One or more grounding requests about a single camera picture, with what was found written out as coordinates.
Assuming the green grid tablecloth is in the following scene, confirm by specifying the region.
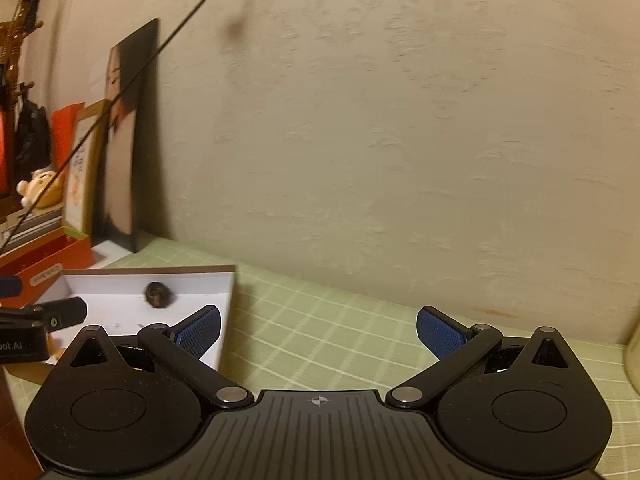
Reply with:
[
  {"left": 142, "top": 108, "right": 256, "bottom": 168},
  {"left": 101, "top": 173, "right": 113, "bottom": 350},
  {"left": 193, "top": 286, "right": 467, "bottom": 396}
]
[{"left": 0, "top": 237, "right": 640, "bottom": 480}]

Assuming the wooden coat rack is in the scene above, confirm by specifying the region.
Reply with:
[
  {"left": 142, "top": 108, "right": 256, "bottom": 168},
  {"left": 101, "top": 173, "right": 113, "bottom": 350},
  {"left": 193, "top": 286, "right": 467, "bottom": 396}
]
[{"left": 0, "top": 0, "right": 53, "bottom": 106}]

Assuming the dark brown round fruit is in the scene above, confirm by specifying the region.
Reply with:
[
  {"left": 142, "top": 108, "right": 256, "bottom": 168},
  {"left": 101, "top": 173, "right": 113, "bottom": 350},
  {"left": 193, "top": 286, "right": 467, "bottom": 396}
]
[{"left": 144, "top": 281, "right": 173, "bottom": 307}]

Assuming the yellow plush toy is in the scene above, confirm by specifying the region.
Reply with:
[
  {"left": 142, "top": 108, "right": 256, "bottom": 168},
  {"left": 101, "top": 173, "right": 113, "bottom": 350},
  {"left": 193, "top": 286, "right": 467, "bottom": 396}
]
[{"left": 16, "top": 169, "right": 65, "bottom": 208}]

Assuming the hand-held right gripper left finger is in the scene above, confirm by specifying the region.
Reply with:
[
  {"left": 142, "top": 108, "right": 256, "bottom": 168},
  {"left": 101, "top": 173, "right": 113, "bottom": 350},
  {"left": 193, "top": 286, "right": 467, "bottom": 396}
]
[{"left": 64, "top": 305, "right": 253, "bottom": 409}]

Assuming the black cable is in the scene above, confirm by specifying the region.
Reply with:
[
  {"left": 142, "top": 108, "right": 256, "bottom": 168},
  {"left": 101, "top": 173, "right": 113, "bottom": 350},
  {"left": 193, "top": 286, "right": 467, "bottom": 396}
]
[{"left": 0, "top": 0, "right": 241, "bottom": 256}]

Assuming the orange cardboard box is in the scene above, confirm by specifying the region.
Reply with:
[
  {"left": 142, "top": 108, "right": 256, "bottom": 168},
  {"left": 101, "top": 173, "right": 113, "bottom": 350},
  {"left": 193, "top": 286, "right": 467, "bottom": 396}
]
[{"left": 0, "top": 235, "right": 96, "bottom": 308}]

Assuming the stack of grey books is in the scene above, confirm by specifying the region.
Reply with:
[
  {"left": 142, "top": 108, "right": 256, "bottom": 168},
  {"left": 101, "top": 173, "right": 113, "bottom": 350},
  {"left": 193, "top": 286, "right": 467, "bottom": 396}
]
[{"left": 0, "top": 205, "right": 66, "bottom": 256}]

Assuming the white shallow cardboard box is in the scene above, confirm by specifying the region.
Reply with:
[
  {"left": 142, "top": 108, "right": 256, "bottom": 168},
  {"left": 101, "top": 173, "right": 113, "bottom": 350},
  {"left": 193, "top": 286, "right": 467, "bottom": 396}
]
[{"left": 30, "top": 264, "right": 238, "bottom": 373}]

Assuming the wooden framed picture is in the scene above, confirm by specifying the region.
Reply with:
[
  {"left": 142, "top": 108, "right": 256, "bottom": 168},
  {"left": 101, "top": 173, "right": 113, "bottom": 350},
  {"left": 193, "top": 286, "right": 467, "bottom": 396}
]
[{"left": 62, "top": 100, "right": 108, "bottom": 236}]

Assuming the red hanging bag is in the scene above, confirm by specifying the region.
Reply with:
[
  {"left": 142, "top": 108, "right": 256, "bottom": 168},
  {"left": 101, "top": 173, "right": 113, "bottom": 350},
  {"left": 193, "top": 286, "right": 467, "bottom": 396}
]
[{"left": 0, "top": 110, "right": 13, "bottom": 198}]

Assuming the portrait wall poster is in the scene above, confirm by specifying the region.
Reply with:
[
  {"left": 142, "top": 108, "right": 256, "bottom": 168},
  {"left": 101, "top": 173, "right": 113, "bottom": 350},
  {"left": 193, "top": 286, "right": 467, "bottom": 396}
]
[{"left": 95, "top": 17, "right": 161, "bottom": 254}]

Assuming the red paper bag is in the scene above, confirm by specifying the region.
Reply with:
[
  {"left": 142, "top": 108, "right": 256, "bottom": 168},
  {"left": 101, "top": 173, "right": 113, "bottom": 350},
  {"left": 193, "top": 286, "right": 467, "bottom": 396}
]
[{"left": 51, "top": 102, "right": 85, "bottom": 171}]

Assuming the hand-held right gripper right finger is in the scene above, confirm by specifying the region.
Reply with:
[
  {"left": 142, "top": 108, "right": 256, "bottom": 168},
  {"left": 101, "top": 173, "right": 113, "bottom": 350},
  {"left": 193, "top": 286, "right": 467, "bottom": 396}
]
[{"left": 385, "top": 305, "right": 576, "bottom": 409}]

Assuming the black bag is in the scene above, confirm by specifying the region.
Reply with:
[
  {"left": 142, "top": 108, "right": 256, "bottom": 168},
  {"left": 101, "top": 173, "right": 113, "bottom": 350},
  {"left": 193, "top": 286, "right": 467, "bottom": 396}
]
[{"left": 12, "top": 97, "right": 52, "bottom": 181}]

